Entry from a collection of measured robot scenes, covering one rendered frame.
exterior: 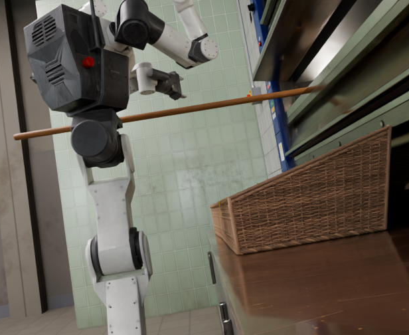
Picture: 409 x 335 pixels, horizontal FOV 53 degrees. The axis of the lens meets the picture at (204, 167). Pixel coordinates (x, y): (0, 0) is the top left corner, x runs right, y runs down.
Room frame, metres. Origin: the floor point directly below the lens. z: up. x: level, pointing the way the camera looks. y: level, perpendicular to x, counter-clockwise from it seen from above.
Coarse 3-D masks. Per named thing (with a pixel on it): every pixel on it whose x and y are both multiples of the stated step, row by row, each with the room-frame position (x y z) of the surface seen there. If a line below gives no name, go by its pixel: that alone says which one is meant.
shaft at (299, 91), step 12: (252, 96) 1.90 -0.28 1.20; (264, 96) 1.90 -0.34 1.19; (276, 96) 1.90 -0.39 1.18; (180, 108) 1.88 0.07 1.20; (192, 108) 1.88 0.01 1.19; (204, 108) 1.89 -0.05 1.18; (132, 120) 1.87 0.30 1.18; (24, 132) 1.85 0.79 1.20; (36, 132) 1.84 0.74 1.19; (48, 132) 1.85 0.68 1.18; (60, 132) 1.86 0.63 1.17
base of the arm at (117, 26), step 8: (144, 0) 1.28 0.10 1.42; (120, 8) 1.28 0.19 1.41; (136, 16) 1.20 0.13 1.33; (120, 24) 1.21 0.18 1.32; (128, 24) 1.20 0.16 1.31; (136, 24) 1.20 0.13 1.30; (144, 24) 1.21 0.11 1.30; (120, 32) 1.22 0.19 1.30; (128, 32) 1.22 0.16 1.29; (136, 32) 1.22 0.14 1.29; (144, 32) 1.23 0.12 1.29; (120, 40) 1.24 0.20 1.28; (128, 40) 1.24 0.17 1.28; (136, 40) 1.25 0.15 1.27; (144, 40) 1.25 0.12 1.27; (136, 48) 1.28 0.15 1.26; (144, 48) 1.28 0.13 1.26
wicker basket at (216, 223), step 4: (276, 196) 1.69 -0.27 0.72; (212, 204) 2.08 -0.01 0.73; (212, 208) 2.02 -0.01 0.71; (216, 208) 1.80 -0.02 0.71; (212, 212) 2.16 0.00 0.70; (216, 212) 1.84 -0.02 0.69; (212, 216) 2.16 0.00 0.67; (216, 216) 1.85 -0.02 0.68; (212, 220) 2.21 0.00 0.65; (216, 220) 1.95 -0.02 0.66; (216, 224) 1.99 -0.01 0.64; (216, 228) 2.01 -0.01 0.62; (220, 228) 1.74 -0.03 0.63; (216, 232) 2.07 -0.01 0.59; (220, 232) 1.78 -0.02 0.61; (220, 236) 1.80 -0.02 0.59
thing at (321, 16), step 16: (288, 0) 1.38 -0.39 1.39; (304, 0) 1.38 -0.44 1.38; (320, 0) 1.38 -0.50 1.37; (336, 0) 1.39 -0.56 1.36; (288, 16) 1.50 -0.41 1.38; (304, 16) 1.50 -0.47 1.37; (320, 16) 1.50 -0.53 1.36; (272, 32) 1.64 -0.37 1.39; (288, 32) 1.64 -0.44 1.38; (304, 32) 1.64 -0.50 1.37; (320, 32) 1.65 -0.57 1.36; (272, 48) 1.80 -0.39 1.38; (288, 48) 1.80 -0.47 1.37; (304, 48) 1.81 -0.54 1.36; (272, 64) 2.01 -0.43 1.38; (288, 64) 2.02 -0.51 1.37; (256, 80) 2.26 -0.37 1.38; (272, 80) 2.27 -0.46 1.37
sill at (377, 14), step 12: (384, 0) 1.03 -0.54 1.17; (396, 0) 0.98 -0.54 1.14; (372, 12) 1.11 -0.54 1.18; (384, 12) 1.05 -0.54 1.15; (372, 24) 1.12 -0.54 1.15; (360, 36) 1.21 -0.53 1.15; (348, 48) 1.31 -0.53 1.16; (336, 60) 1.43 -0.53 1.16; (324, 72) 1.56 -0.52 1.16; (312, 84) 1.73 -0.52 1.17; (300, 96) 1.93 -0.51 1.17
